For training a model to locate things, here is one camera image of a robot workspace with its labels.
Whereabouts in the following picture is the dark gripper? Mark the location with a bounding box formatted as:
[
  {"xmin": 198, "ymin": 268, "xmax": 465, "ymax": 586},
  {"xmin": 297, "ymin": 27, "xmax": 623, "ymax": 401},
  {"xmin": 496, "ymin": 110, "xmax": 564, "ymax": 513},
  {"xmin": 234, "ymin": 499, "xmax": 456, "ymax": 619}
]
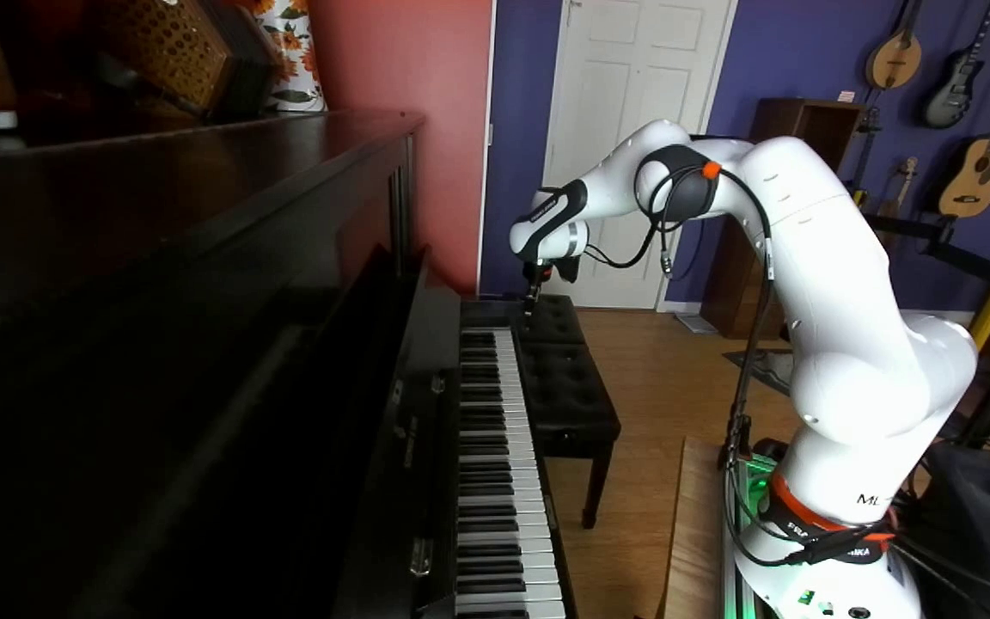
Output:
[{"xmin": 518, "ymin": 252, "xmax": 573, "ymax": 327}]

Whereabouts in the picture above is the black piano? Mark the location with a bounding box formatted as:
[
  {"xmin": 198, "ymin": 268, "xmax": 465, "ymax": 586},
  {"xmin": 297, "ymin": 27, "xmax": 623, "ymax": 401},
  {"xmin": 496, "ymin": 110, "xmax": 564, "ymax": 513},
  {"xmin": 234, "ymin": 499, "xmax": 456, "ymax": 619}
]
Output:
[{"xmin": 0, "ymin": 108, "xmax": 581, "ymax": 619}]

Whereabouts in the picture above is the black piano bench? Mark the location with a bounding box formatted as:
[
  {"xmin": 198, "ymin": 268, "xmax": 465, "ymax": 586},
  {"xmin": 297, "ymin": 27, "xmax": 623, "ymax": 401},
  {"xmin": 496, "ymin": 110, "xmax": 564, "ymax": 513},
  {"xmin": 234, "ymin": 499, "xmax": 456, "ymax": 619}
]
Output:
[{"xmin": 508, "ymin": 292, "xmax": 625, "ymax": 534}]

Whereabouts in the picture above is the white panel door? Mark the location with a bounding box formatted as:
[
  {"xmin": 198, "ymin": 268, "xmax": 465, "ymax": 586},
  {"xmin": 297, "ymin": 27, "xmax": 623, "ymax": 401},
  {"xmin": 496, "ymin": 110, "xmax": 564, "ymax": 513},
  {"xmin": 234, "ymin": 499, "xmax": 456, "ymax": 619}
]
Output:
[{"xmin": 539, "ymin": 0, "xmax": 744, "ymax": 317}]

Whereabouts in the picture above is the brown wooden cabinet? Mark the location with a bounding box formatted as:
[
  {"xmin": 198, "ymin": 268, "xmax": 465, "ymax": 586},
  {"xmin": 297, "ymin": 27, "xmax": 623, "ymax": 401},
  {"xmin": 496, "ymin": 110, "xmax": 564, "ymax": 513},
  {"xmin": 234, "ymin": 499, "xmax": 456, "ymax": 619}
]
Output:
[{"xmin": 698, "ymin": 95, "xmax": 867, "ymax": 343}]

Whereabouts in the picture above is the floral patterned vase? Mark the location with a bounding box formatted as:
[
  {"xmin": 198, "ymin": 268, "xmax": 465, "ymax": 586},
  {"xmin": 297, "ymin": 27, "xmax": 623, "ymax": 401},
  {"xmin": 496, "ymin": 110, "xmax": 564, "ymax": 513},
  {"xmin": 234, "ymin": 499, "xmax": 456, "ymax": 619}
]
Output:
[{"xmin": 245, "ymin": 0, "xmax": 329, "ymax": 115}]

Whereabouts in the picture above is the round-bodied mandolin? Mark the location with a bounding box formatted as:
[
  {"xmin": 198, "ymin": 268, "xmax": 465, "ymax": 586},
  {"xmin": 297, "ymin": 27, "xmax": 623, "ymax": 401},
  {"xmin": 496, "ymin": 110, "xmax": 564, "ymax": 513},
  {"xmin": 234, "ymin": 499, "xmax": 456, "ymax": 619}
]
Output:
[{"xmin": 867, "ymin": 0, "xmax": 928, "ymax": 95}]

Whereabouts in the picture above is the wicker basket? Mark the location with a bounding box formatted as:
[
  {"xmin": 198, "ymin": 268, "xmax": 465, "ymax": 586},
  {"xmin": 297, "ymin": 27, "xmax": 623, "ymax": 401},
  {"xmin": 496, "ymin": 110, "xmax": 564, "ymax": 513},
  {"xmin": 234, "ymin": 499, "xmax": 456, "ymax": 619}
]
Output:
[{"xmin": 88, "ymin": 0, "xmax": 237, "ymax": 121}]

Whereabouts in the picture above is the black metal stand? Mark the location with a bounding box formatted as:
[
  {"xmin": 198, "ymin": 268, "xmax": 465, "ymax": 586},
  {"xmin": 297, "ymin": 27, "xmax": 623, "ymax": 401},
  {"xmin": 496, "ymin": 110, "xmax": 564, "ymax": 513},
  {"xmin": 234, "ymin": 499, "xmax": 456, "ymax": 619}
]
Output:
[{"xmin": 859, "ymin": 207, "xmax": 990, "ymax": 453}]

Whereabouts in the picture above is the small wooden ukulele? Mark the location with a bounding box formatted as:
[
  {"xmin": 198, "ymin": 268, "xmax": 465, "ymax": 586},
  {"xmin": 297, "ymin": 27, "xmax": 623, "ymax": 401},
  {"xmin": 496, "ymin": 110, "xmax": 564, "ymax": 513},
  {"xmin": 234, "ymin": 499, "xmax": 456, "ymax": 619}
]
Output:
[{"xmin": 934, "ymin": 135, "xmax": 990, "ymax": 225}]

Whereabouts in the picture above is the dark electric guitar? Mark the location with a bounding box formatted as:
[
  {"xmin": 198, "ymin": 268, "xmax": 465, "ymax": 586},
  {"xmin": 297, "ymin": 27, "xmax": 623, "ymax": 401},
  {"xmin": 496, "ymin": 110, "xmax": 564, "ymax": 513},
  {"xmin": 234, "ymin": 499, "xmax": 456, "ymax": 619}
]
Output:
[{"xmin": 920, "ymin": 0, "xmax": 990, "ymax": 135}]

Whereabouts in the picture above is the black bag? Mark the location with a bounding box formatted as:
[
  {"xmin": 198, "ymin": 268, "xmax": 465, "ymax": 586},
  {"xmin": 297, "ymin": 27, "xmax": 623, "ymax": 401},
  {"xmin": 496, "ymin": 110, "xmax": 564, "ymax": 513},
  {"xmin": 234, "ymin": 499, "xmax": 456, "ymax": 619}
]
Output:
[{"xmin": 913, "ymin": 437, "xmax": 990, "ymax": 619}]

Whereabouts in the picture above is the thin black cable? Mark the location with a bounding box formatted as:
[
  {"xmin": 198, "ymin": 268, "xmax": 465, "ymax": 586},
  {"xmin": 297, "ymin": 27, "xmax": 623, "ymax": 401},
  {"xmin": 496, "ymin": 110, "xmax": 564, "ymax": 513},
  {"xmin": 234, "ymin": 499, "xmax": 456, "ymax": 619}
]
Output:
[{"xmin": 581, "ymin": 213, "xmax": 668, "ymax": 274}]

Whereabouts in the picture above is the long black cable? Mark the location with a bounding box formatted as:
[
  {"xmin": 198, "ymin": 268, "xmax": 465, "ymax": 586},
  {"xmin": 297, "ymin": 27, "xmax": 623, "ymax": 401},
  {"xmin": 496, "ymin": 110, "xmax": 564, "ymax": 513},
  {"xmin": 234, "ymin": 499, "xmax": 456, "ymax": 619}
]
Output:
[{"xmin": 696, "ymin": 158, "xmax": 782, "ymax": 473}]

